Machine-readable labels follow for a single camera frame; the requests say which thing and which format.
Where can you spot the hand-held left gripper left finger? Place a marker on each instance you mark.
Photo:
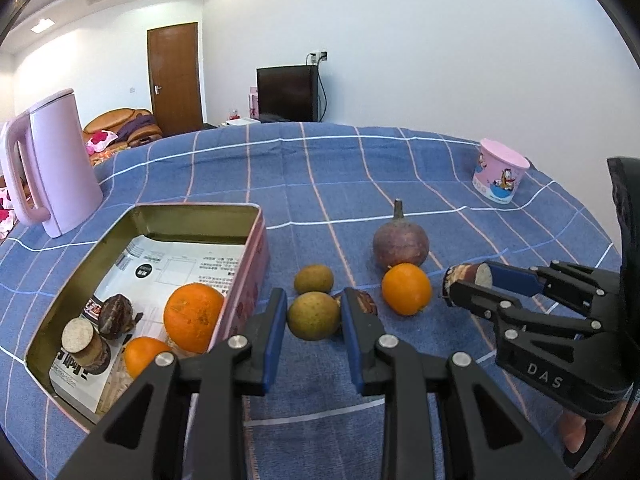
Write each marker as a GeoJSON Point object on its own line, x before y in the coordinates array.
{"type": "Point", "coordinates": [275, 340]}

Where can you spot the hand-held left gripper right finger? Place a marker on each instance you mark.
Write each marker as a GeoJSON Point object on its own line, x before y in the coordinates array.
{"type": "Point", "coordinates": [350, 340]}

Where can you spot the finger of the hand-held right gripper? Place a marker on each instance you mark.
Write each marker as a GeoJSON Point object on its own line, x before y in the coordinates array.
{"type": "Point", "coordinates": [480, 300]}
{"type": "Point", "coordinates": [515, 279]}

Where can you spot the brown sugarcane piece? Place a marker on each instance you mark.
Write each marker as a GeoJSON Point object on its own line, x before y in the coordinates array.
{"type": "Point", "coordinates": [462, 274]}

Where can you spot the dark brown water chestnut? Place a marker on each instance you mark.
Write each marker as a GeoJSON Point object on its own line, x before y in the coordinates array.
{"type": "Point", "coordinates": [367, 304]}
{"type": "Point", "coordinates": [116, 315]}

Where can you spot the small green-brown fruit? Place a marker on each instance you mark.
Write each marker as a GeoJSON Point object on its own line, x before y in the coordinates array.
{"type": "Point", "coordinates": [312, 316]}
{"type": "Point", "coordinates": [313, 279]}

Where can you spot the small orange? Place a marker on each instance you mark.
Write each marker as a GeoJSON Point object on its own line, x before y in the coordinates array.
{"type": "Point", "coordinates": [142, 355]}
{"type": "Point", "coordinates": [406, 289]}

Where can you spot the large orange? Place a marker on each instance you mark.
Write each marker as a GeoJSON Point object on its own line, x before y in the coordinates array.
{"type": "Point", "coordinates": [194, 317]}

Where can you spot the purple round fruit with stem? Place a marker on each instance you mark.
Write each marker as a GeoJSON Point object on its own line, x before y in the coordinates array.
{"type": "Point", "coordinates": [400, 245]}

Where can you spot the pink metal tin box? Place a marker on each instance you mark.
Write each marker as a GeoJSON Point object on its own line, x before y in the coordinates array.
{"type": "Point", "coordinates": [165, 220]}

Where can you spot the cut taro piece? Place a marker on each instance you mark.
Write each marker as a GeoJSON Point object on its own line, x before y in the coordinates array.
{"type": "Point", "coordinates": [87, 355]}

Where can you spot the person's right hand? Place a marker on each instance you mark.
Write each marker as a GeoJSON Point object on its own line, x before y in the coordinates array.
{"type": "Point", "coordinates": [572, 432]}

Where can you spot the pink cartoon cup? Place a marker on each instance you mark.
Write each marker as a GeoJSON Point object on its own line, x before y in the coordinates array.
{"type": "Point", "coordinates": [500, 175]}

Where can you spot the printed paper sheet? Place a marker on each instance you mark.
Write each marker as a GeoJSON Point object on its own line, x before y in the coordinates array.
{"type": "Point", "coordinates": [190, 265]}

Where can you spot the white flat box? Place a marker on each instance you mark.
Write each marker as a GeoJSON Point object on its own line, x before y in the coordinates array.
{"type": "Point", "coordinates": [242, 121]}

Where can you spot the tall pink box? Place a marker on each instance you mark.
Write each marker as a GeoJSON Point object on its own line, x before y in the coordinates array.
{"type": "Point", "coordinates": [253, 102]}

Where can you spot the black television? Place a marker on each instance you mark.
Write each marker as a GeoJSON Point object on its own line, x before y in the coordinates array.
{"type": "Point", "coordinates": [287, 92]}

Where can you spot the purple cloth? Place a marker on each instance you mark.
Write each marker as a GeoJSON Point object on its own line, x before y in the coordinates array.
{"type": "Point", "coordinates": [137, 127]}

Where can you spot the pink floral white pillow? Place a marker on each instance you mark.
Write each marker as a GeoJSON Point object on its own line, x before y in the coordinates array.
{"type": "Point", "coordinates": [100, 142]}
{"type": "Point", "coordinates": [5, 210]}

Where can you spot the brown leather armchair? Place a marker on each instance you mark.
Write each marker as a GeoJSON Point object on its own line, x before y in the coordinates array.
{"type": "Point", "coordinates": [107, 120]}

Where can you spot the brown wooden door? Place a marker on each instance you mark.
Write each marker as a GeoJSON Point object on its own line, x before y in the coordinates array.
{"type": "Point", "coordinates": [175, 80]}

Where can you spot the pink electric kettle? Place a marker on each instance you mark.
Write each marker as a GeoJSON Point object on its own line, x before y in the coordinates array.
{"type": "Point", "coordinates": [60, 160]}

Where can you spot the square ceiling panel light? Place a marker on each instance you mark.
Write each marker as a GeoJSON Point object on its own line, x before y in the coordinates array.
{"type": "Point", "coordinates": [42, 25]}

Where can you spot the white wall socket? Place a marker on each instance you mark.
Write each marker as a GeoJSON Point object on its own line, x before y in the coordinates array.
{"type": "Point", "coordinates": [317, 56]}

